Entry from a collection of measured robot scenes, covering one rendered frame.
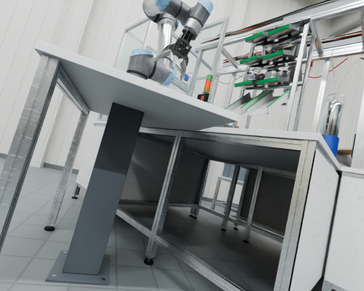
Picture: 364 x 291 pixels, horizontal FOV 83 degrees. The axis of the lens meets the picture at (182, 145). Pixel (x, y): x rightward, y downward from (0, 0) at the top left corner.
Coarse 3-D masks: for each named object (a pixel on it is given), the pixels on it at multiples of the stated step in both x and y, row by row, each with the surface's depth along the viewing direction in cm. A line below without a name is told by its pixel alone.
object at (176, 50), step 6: (186, 30) 90; (186, 36) 91; (192, 36) 90; (180, 42) 89; (186, 42) 89; (174, 48) 90; (180, 48) 89; (186, 48) 90; (174, 54) 95; (180, 54) 91; (186, 54) 90
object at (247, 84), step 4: (264, 76) 129; (248, 80) 123; (252, 80) 122; (256, 80) 124; (236, 84) 131; (240, 84) 128; (244, 84) 126; (248, 84) 124; (252, 84) 126; (256, 84) 129
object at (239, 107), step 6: (246, 96) 139; (258, 96) 126; (234, 102) 132; (240, 102) 136; (246, 102) 136; (252, 102) 123; (228, 108) 129; (234, 108) 132; (240, 108) 130; (246, 108) 120
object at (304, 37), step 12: (312, 36) 134; (252, 48) 142; (264, 48) 156; (300, 48) 120; (312, 48) 132; (300, 60) 118; (240, 96) 139; (252, 96) 152; (300, 96) 129; (288, 108) 116; (300, 108) 128; (288, 120) 114
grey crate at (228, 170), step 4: (228, 164) 338; (224, 168) 341; (228, 168) 336; (232, 168) 331; (240, 168) 321; (224, 172) 338; (228, 172) 334; (232, 172) 329; (240, 172) 320; (244, 172) 315; (224, 176) 337; (228, 176) 332; (232, 176) 328; (240, 176) 319; (244, 176) 314; (240, 180) 317
